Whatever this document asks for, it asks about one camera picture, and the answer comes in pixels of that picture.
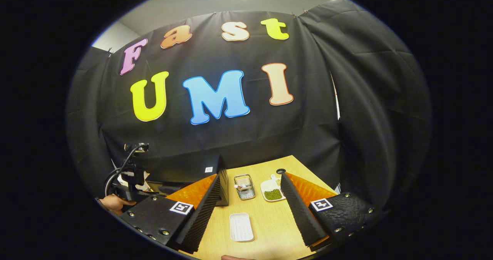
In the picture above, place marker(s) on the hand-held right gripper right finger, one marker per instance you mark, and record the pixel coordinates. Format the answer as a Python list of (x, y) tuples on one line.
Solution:
[(298, 213)]

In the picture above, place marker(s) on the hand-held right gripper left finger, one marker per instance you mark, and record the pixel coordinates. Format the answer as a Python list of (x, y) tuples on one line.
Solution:
[(202, 213)]

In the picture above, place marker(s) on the black electric oven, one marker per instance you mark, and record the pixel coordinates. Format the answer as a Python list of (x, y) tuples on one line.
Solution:
[(185, 169)]

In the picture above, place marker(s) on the white toaster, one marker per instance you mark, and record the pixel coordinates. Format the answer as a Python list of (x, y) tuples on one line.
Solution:
[(121, 179)]

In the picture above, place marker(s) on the white divided bean plate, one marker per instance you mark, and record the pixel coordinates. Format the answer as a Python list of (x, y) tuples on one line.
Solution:
[(272, 193)]

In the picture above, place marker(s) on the white rectangular tray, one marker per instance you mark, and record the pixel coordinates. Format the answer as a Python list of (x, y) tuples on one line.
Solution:
[(241, 227)]

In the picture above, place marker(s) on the black round table grommet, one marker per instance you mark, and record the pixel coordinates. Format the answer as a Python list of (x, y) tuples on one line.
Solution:
[(281, 171)]

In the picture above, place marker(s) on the small pink white tube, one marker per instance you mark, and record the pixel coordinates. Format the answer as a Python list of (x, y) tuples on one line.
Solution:
[(239, 185)]

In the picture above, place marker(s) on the black backdrop cloth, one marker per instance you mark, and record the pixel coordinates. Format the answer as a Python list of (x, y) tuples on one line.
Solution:
[(238, 136)]

